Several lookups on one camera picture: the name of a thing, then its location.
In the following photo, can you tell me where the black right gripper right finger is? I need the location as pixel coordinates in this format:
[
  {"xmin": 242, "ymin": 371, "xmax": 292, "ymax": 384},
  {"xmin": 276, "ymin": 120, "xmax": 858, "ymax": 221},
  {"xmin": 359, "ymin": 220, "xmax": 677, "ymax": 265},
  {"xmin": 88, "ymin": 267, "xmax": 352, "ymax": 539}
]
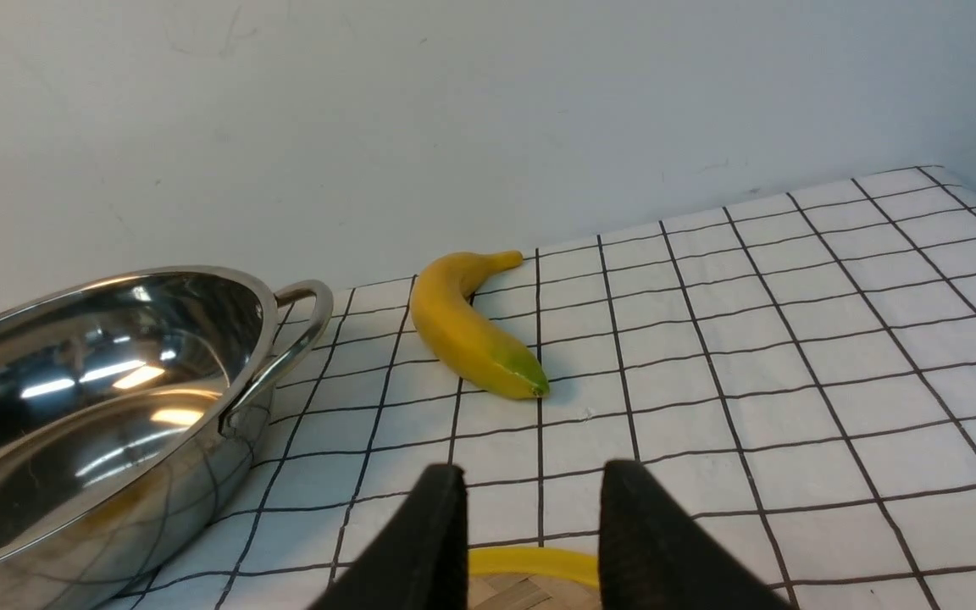
[{"xmin": 599, "ymin": 459, "xmax": 791, "ymax": 609}]

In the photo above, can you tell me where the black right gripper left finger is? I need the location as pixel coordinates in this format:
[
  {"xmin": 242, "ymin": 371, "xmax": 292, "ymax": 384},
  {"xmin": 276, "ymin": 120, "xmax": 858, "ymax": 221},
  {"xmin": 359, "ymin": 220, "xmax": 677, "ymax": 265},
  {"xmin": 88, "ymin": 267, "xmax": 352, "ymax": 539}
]
[{"xmin": 310, "ymin": 463, "xmax": 469, "ymax": 609}]

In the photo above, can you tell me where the woven bamboo steamer lid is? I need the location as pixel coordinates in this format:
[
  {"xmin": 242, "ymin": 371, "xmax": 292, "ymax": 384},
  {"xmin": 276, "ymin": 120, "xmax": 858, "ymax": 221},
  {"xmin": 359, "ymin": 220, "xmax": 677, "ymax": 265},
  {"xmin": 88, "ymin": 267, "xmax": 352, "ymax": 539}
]
[{"xmin": 468, "ymin": 546, "xmax": 602, "ymax": 609}]

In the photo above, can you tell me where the stainless steel pot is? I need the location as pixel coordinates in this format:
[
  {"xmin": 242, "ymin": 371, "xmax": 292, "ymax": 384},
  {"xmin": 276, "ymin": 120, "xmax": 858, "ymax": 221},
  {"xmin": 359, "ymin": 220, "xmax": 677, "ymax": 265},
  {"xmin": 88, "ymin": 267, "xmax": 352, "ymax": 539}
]
[{"xmin": 0, "ymin": 266, "xmax": 334, "ymax": 609}]

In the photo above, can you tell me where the yellow banana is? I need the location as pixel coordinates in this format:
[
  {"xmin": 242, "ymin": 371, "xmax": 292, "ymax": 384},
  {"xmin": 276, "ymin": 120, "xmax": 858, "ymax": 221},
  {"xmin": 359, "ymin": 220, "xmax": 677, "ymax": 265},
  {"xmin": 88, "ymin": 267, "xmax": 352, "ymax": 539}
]
[{"xmin": 409, "ymin": 250, "xmax": 550, "ymax": 399}]

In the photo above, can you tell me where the white checkered tablecloth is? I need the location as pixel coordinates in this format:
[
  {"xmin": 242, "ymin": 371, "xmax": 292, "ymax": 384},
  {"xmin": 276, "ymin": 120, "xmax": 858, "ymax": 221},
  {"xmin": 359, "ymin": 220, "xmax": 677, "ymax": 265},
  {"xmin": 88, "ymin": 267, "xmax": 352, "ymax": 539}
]
[{"xmin": 98, "ymin": 165, "xmax": 976, "ymax": 610}]

